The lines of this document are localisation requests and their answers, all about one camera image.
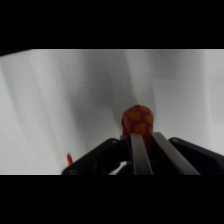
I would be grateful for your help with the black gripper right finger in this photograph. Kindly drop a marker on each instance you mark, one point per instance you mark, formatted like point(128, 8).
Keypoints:
point(173, 156)

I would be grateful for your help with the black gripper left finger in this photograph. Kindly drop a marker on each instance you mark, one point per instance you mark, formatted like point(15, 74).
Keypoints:
point(138, 156)

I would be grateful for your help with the red ball with orange spots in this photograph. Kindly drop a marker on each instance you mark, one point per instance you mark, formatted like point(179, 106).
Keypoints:
point(138, 117)

